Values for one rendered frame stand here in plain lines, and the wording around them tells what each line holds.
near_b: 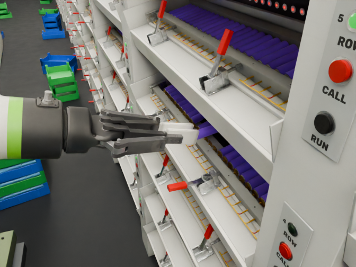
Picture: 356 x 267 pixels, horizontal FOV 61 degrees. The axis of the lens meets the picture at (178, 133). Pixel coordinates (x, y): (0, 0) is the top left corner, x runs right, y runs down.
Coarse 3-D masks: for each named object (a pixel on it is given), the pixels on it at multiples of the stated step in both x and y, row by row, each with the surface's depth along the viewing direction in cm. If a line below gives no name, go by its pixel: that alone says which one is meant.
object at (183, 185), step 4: (196, 180) 55; (200, 180) 55; (204, 180) 55; (168, 184) 53; (172, 184) 53; (176, 184) 53; (180, 184) 53; (184, 184) 53; (188, 184) 54; (192, 184) 54; (196, 184) 54; (168, 188) 52; (172, 188) 52; (176, 188) 53; (180, 188) 53; (184, 188) 54
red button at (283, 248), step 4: (280, 244) 32; (284, 244) 32; (280, 248) 32; (284, 248) 32; (288, 248) 31; (280, 252) 32; (284, 252) 32; (288, 252) 31; (284, 256) 32; (288, 256) 31
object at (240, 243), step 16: (144, 80) 87; (160, 80) 89; (144, 96) 89; (144, 112) 82; (176, 144) 68; (176, 160) 64; (192, 160) 63; (192, 176) 59; (192, 192) 60; (208, 192) 55; (224, 192) 55; (208, 208) 53; (224, 208) 52; (224, 224) 49; (240, 224) 49; (224, 240) 49; (240, 240) 47; (256, 240) 46; (240, 256) 45
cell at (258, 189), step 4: (264, 184) 51; (268, 184) 51; (256, 188) 51; (260, 188) 51; (264, 188) 51; (268, 188) 51; (256, 192) 51; (260, 192) 50; (264, 192) 51; (260, 196) 51
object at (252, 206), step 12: (168, 108) 77; (168, 120) 75; (180, 120) 71; (204, 144) 62; (204, 156) 62; (216, 156) 59; (216, 168) 57; (228, 168) 55; (228, 180) 53; (240, 192) 51; (252, 204) 48; (240, 216) 49; (252, 216) 48
